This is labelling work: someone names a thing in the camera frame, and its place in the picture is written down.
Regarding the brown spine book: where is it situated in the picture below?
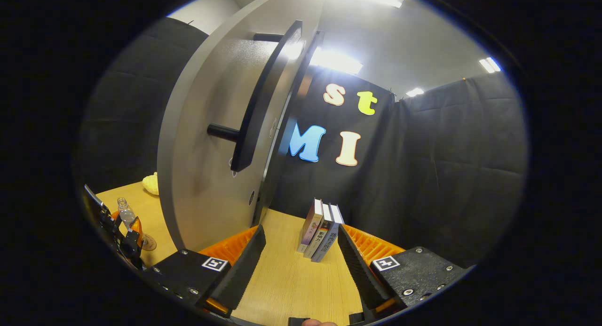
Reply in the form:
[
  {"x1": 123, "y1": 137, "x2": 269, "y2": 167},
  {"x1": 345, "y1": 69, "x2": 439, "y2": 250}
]
[{"x1": 304, "y1": 202, "x2": 334, "y2": 259}]

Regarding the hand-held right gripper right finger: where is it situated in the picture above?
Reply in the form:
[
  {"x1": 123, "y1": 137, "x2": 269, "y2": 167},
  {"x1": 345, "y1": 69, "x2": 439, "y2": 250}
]
[{"x1": 338, "y1": 223, "x2": 474, "y2": 318}]

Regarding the black cabinet door handle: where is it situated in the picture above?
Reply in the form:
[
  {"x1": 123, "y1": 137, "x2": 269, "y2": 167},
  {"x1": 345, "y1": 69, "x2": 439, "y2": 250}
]
[{"x1": 207, "y1": 20, "x2": 304, "y2": 173}]

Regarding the blue-grey spine book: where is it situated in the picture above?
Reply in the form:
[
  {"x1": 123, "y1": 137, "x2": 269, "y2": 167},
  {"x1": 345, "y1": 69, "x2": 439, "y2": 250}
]
[{"x1": 311, "y1": 204, "x2": 345, "y2": 263}]

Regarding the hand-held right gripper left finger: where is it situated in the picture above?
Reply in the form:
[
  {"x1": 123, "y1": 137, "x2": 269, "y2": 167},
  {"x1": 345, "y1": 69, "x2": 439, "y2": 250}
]
[{"x1": 143, "y1": 224, "x2": 268, "y2": 318}]

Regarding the clear plastic bottle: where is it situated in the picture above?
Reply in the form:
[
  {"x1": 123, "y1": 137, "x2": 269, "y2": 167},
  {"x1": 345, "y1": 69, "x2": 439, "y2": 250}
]
[{"x1": 116, "y1": 197, "x2": 138, "y2": 233}]

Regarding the grey cabinet door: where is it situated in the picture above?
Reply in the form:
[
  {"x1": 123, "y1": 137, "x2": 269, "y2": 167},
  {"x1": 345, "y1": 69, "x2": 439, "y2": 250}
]
[{"x1": 158, "y1": 0, "x2": 325, "y2": 252}]

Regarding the pink cover book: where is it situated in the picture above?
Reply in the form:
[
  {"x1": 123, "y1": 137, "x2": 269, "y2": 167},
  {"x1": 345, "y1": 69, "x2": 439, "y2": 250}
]
[{"x1": 297, "y1": 198, "x2": 325, "y2": 254}]

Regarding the black backdrop cloth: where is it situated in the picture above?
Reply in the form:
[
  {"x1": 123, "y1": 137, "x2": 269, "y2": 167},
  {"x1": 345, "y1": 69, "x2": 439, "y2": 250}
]
[{"x1": 78, "y1": 16, "x2": 530, "y2": 269}]

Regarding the yellow soft object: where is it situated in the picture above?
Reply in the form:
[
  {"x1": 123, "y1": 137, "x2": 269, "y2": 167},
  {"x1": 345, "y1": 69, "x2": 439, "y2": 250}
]
[{"x1": 142, "y1": 172, "x2": 161, "y2": 196}]

